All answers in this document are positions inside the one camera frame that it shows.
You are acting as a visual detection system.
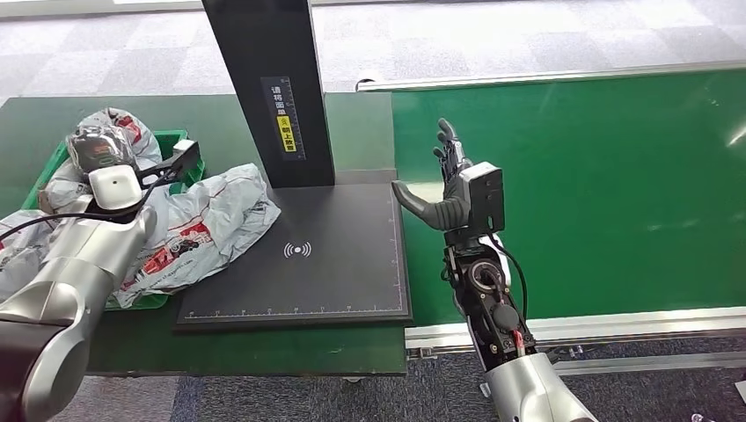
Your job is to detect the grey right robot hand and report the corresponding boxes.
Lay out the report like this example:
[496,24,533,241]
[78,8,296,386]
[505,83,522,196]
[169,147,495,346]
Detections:
[391,118,474,232]

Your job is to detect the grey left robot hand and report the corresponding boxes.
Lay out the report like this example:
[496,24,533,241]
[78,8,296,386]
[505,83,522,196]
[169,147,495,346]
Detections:
[67,125,139,174]

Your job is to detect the large grey red-printed mailer package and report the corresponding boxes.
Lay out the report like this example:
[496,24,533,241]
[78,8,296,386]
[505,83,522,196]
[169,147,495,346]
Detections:
[107,163,282,309]

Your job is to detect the green conveyor belt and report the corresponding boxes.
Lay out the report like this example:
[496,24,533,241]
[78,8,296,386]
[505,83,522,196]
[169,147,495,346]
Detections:
[390,69,746,327]

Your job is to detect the grey mailer with black patch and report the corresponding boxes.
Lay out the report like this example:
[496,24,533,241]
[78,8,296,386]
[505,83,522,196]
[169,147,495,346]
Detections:
[38,167,90,214]

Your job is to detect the green plastic crate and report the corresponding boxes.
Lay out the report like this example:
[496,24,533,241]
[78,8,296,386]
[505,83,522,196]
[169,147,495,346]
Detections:
[21,128,206,311]

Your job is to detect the grey mailer with triangle mark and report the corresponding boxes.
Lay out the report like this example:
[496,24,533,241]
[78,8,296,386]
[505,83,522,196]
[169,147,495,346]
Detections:
[0,209,60,304]

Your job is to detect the black and yellow column label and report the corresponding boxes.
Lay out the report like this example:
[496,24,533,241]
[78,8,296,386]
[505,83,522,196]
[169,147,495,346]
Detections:
[260,76,306,163]

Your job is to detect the black scanner column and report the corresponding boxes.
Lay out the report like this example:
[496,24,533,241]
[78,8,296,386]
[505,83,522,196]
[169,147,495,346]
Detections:
[201,0,336,189]

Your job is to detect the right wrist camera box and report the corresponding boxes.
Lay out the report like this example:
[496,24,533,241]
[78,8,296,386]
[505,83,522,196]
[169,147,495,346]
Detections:
[460,162,507,236]

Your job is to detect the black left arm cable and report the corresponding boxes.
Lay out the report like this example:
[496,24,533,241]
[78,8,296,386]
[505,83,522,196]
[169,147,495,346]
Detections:
[0,167,177,244]

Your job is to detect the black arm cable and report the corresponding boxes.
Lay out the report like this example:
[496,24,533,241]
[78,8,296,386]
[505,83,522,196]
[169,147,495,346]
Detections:
[0,167,177,244]
[486,232,530,323]

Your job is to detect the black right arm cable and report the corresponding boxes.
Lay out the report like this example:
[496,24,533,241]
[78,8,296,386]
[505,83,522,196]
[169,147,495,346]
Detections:
[486,232,530,323]

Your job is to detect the black scanner base plate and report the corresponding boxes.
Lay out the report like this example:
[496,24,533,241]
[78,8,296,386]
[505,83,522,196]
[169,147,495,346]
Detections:
[173,169,413,333]

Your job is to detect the silver conveyor side rail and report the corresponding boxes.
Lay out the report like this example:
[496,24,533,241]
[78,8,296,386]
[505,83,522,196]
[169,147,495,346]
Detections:
[405,307,746,352]
[355,61,746,93]

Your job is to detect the silver conveyor frame bar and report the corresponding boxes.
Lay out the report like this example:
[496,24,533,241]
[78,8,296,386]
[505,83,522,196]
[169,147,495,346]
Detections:
[550,352,746,375]

